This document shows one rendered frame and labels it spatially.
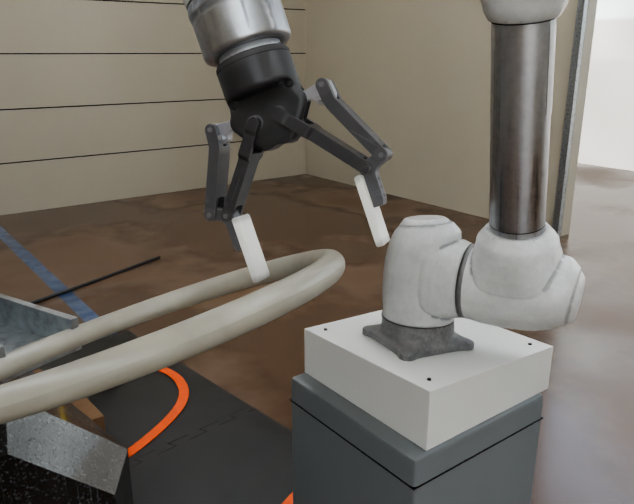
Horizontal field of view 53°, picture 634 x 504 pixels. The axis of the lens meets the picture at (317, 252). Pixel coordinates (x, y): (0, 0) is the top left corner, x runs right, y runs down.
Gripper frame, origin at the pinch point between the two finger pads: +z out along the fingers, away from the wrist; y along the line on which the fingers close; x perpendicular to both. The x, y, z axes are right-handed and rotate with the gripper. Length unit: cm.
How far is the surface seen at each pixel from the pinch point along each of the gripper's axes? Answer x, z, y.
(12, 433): -32, 20, 87
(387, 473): -51, 49, 21
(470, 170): -571, 15, 48
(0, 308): -15, -5, 59
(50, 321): -11.8, -0.6, 47.3
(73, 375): 22.0, 1.8, 13.3
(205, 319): 15.3, 1.4, 5.0
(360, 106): -656, -89, 152
